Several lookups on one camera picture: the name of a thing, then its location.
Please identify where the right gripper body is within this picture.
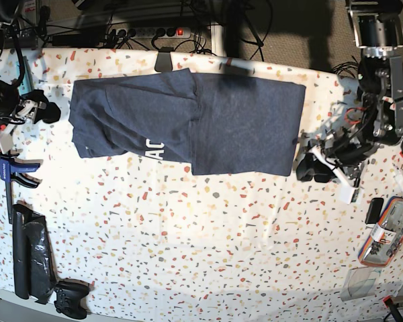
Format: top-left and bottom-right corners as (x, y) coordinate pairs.
(0, 99), (40, 132)

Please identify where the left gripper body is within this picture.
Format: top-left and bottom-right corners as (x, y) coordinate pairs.
(308, 133), (379, 188)

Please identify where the blue T-shirt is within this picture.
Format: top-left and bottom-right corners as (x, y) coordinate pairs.
(69, 69), (306, 176)

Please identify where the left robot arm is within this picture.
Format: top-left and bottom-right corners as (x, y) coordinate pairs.
(296, 1), (403, 187)

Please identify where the light blue highlighter pen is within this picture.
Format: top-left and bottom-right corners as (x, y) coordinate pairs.
(18, 56), (34, 96)

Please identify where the blue black bar clamp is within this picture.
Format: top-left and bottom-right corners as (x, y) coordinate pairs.
(0, 123), (42, 225)

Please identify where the small black box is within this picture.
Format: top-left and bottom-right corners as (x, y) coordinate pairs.
(365, 197), (384, 225)

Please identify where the black power adapter brick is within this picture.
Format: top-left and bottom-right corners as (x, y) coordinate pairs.
(52, 33), (100, 48)

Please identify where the striped transparent pencil case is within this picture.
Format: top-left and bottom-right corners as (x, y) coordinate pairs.
(358, 197), (403, 268)

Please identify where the clear plastic packaging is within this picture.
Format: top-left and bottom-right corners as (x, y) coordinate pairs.
(341, 267), (382, 302)

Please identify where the white power strip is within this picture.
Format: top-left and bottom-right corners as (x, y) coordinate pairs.
(118, 27), (191, 40)

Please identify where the red black clamp bottom right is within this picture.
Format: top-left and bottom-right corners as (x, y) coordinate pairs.
(383, 297), (403, 322)

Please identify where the black garbage bag roll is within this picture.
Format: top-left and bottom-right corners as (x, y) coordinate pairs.
(12, 203), (57, 305)

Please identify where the black game controller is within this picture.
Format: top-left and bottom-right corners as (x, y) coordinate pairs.
(54, 281), (90, 320)

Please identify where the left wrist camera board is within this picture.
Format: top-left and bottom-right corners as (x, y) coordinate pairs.
(339, 185), (364, 205)

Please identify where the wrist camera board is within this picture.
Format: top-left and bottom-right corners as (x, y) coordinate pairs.
(0, 132), (13, 154)
(339, 185), (364, 205)

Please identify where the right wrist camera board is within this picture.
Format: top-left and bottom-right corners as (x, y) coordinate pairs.
(0, 132), (13, 154)

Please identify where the black table clamp bracket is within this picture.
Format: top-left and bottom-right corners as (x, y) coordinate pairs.
(154, 47), (174, 72)

